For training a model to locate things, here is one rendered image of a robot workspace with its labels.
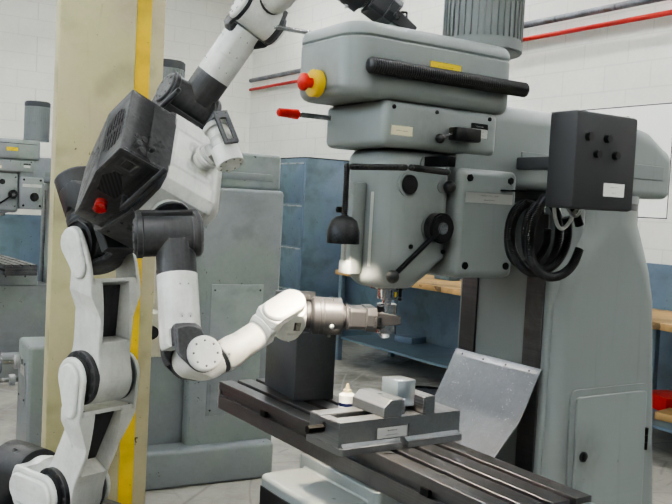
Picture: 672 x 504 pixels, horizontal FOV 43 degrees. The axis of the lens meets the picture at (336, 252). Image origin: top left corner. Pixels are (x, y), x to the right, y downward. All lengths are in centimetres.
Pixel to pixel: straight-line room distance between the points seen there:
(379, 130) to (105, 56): 186
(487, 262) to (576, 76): 538
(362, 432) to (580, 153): 76
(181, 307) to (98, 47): 186
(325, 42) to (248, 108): 1007
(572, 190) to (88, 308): 123
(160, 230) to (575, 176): 90
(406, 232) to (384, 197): 9
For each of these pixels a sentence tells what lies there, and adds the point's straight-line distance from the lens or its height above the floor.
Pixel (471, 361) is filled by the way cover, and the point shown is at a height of 110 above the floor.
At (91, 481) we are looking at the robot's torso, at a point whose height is 72.
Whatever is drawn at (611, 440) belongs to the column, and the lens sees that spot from 238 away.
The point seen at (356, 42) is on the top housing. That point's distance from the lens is 187.
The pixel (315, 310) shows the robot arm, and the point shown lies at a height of 125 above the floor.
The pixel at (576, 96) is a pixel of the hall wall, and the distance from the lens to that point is 736.
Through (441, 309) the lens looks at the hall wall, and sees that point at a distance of 841.
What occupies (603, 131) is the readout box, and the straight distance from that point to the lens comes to 198.
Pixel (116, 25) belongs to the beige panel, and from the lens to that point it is 360.
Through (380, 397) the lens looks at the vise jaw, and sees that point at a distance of 198.
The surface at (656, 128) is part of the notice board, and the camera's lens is 683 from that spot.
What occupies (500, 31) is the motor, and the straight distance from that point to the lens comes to 217.
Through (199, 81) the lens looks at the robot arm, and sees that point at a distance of 223.
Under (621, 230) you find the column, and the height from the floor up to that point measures 147.
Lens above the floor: 149
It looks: 3 degrees down
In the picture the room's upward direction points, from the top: 3 degrees clockwise
